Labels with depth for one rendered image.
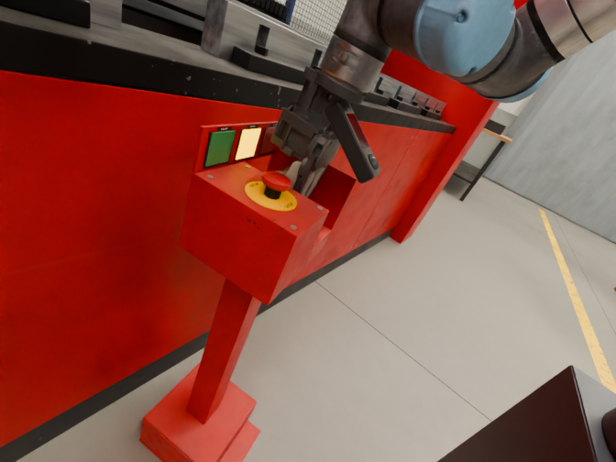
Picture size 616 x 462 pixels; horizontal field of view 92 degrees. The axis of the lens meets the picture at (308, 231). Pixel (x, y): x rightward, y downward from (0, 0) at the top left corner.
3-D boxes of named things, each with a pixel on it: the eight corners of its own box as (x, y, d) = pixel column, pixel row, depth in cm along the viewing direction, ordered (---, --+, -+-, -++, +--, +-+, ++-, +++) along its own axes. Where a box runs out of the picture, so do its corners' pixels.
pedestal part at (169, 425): (214, 509, 71) (225, 490, 65) (138, 440, 76) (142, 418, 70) (259, 432, 88) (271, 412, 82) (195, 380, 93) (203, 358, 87)
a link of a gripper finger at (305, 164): (299, 185, 49) (322, 137, 45) (307, 192, 49) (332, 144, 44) (285, 192, 45) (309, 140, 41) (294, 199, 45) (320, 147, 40)
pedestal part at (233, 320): (203, 425, 74) (265, 264, 47) (185, 410, 75) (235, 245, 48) (219, 405, 79) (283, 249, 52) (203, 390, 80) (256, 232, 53)
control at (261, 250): (267, 306, 40) (316, 191, 31) (178, 245, 43) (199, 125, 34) (323, 248, 57) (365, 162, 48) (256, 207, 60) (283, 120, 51)
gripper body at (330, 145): (291, 141, 51) (323, 68, 45) (332, 168, 49) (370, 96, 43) (267, 146, 44) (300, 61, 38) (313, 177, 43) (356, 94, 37)
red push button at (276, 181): (274, 211, 38) (283, 186, 36) (249, 196, 39) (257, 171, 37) (289, 203, 42) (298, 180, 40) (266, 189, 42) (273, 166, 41)
